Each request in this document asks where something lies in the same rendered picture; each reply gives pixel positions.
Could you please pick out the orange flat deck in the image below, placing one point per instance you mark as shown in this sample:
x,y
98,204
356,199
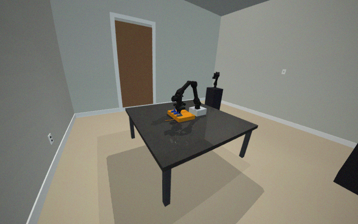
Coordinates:
x,y
186,115

